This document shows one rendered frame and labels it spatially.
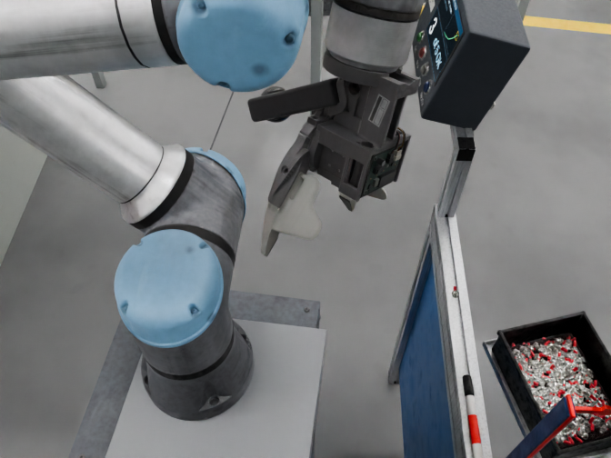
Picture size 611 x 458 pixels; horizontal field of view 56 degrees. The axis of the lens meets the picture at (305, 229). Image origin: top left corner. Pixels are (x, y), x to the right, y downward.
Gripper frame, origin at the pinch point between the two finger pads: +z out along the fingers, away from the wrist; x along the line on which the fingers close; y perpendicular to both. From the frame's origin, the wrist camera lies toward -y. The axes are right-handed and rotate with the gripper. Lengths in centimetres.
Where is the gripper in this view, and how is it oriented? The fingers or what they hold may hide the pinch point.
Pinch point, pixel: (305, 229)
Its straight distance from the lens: 63.8
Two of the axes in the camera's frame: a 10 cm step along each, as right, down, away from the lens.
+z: -1.8, 8.2, 5.5
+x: 6.3, -3.3, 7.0
